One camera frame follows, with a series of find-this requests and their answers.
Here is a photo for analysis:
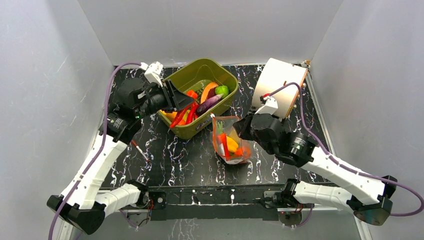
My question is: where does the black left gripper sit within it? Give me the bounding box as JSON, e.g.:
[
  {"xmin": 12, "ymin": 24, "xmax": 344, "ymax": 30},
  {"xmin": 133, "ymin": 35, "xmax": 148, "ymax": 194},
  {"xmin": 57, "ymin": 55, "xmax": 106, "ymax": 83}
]
[{"xmin": 135, "ymin": 80, "xmax": 195, "ymax": 119}]

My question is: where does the red toy chili pepper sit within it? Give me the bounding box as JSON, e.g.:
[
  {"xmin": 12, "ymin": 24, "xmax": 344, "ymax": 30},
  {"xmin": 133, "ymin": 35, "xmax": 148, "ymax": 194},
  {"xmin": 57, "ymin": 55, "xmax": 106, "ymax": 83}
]
[{"xmin": 169, "ymin": 101, "xmax": 197, "ymax": 128}]

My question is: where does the yellow toy pepper small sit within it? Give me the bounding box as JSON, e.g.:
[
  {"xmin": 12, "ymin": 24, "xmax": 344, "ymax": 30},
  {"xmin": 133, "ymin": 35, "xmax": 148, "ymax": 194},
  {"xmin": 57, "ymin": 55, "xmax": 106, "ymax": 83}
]
[{"xmin": 161, "ymin": 111, "xmax": 177, "ymax": 122}]

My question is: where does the yellow toy bell pepper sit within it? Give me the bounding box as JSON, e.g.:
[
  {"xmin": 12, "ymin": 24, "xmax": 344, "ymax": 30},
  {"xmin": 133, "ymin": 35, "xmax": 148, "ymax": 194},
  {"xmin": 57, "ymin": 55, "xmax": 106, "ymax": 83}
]
[{"xmin": 226, "ymin": 136, "xmax": 239, "ymax": 153}]

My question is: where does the orange toy fruit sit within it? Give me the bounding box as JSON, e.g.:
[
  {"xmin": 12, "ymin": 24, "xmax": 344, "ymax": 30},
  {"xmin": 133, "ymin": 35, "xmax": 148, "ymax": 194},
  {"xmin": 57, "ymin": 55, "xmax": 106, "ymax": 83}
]
[{"xmin": 233, "ymin": 146, "xmax": 251, "ymax": 158}]

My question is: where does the clear zip bag orange zipper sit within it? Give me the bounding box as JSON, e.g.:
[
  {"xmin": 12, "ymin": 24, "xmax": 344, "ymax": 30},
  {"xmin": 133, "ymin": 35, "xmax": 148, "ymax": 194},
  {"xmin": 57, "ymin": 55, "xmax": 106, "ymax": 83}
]
[{"xmin": 210, "ymin": 113, "xmax": 251, "ymax": 165}]

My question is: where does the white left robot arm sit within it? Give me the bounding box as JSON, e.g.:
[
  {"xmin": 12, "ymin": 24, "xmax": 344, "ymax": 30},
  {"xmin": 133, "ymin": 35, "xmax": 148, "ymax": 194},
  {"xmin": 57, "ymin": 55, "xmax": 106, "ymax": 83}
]
[{"xmin": 47, "ymin": 78, "xmax": 195, "ymax": 235}]

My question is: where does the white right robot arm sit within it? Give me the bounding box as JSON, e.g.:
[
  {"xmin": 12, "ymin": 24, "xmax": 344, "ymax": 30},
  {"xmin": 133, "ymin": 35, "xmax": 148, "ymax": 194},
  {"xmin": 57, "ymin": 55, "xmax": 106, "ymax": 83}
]
[{"xmin": 232, "ymin": 114, "xmax": 396, "ymax": 226}]

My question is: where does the purple toy eggplant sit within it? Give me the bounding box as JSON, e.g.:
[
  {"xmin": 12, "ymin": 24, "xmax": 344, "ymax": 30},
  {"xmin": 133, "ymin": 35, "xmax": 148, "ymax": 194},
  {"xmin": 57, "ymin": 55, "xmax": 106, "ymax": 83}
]
[{"xmin": 195, "ymin": 94, "xmax": 224, "ymax": 117}]

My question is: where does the orange toy papaya slice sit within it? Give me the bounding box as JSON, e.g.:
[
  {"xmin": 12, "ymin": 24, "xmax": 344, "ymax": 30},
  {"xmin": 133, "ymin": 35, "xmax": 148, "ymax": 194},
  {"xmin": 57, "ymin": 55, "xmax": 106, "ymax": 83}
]
[{"xmin": 200, "ymin": 82, "xmax": 219, "ymax": 104}]

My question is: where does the olive green plastic bin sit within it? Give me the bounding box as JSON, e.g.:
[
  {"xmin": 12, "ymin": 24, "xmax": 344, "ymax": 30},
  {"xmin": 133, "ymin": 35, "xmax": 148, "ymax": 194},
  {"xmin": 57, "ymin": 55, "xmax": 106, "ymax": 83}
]
[{"xmin": 164, "ymin": 58, "xmax": 239, "ymax": 140}]

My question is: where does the green toy lime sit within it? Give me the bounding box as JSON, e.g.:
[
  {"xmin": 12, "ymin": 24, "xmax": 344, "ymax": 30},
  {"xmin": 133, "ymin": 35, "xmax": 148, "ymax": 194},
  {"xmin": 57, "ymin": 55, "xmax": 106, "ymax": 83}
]
[{"xmin": 214, "ymin": 85, "xmax": 229, "ymax": 98}]

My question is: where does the white cylindrical appliance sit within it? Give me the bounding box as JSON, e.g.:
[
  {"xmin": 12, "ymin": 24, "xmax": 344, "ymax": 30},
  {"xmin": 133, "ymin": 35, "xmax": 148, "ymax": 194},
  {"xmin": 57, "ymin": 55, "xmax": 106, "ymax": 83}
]
[{"xmin": 251, "ymin": 57, "xmax": 309, "ymax": 119}]

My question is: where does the red white marker pen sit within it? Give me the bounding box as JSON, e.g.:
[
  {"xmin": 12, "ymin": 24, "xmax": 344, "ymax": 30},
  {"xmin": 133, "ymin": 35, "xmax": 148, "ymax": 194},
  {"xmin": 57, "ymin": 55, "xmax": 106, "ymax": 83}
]
[{"xmin": 131, "ymin": 140, "xmax": 150, "ymax": 162}]

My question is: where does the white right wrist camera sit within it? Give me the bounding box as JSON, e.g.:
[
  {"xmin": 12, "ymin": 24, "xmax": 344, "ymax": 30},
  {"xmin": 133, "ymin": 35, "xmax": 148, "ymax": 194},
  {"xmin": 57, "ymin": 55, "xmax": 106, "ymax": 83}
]
[{"xmin": 255, "ymin": 93, "xmax": 278, "ymax": 115}]

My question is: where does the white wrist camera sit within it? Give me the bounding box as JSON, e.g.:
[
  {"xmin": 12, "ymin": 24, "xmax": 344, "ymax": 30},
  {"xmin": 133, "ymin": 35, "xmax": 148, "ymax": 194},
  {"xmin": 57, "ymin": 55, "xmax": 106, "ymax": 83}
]
[
  {"xmin": 141, "ymin": 61, "xmax": 164, "ymax": 87},
  {"xmin": 255, "ymin": 93, "xmax": 278, "ymax": 115}
]

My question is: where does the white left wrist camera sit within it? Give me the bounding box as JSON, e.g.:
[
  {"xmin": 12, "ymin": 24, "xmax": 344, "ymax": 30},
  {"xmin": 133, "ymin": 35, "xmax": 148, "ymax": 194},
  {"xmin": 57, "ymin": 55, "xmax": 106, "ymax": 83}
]
[{"xmin": 141, "ymin": 61, "xmax": 164, "ymax": 87}]

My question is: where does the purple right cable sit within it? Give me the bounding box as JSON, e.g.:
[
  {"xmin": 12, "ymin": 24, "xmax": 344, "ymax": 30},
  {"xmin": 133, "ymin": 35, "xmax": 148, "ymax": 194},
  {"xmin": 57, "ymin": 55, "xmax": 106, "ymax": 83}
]
[{"xmin": 261, "ymin": 82, "xmax": 424, "ymax": 218}]

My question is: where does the purple cable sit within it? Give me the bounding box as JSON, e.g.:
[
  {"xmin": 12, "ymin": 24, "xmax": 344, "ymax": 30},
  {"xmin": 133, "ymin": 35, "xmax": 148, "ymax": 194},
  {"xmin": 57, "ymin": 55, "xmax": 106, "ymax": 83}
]
[
  {"xmin": 47, "ymin": 61, "xmax": 148, "ymax": 240},
  {"xmin": 261, "ymin": 82, "xmax": 424, "ymax": 218}
]

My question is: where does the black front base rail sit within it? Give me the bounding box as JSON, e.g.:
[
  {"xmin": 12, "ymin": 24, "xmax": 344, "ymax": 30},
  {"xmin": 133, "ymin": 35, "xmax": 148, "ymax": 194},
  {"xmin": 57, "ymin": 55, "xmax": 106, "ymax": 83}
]
[{"xmin": 148, "ymin": 184, "xmax": 291, "ymax": 221}]

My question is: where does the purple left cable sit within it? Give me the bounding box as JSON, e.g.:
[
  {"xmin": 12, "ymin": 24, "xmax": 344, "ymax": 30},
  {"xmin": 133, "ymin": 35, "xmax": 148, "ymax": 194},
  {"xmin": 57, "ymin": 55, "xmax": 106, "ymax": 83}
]
[{"xmin": 47, "ymin": 61, "xmax": 148, "ymax": 240}]

